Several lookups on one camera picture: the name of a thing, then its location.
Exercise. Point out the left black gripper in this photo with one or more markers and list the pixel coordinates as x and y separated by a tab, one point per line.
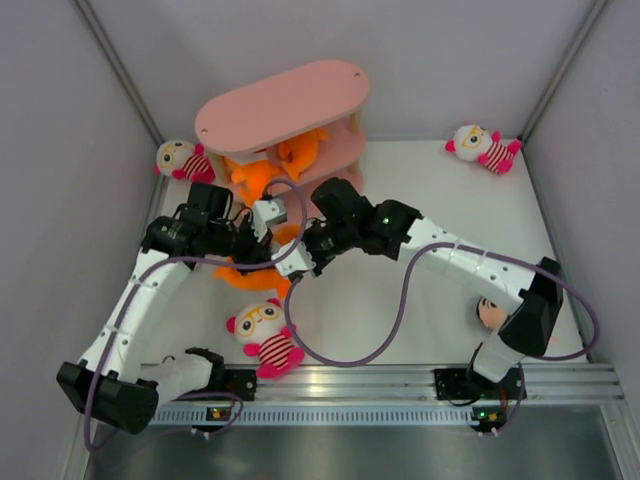
257	251

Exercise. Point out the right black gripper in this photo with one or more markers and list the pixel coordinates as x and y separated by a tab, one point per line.
321	264

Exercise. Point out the large orange shark plush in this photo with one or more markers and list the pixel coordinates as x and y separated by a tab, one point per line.
262	280

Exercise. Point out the small orange shark plush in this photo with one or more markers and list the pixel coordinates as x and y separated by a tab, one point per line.
299	153

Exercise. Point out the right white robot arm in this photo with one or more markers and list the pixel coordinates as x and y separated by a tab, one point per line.
529	296

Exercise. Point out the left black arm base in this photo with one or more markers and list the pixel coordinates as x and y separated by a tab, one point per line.
237	386

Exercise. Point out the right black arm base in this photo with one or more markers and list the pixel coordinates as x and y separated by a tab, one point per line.
492	404

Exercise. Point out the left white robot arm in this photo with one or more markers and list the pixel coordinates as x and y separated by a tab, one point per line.
109	382

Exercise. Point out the orange shark plush on shelf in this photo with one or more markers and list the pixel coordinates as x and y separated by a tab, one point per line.
252	179

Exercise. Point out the pink three-tier toy shelf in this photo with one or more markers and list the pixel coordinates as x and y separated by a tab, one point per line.
247	124

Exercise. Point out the white panda plush left back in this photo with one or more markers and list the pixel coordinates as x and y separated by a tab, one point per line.
182	160

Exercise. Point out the white panda plush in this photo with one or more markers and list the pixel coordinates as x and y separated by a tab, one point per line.
474	144
262	331
182	160

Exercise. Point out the white panda plush front centre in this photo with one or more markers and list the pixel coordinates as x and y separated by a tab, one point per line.
262	331

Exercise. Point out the white panda plush right back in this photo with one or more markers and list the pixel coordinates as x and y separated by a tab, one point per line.
474	144

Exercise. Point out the boy doll plush right side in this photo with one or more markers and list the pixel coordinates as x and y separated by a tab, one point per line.
492	315

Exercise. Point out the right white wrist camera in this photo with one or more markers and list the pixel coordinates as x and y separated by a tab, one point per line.
293	260

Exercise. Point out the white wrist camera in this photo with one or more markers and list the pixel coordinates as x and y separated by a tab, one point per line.
293	260
266	214

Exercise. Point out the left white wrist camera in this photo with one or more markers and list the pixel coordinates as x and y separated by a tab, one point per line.
266	214

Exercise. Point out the white slotted cable duct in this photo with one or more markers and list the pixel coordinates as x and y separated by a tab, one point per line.
345	415

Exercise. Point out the aluminium front rail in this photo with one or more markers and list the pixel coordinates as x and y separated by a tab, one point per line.
545	383

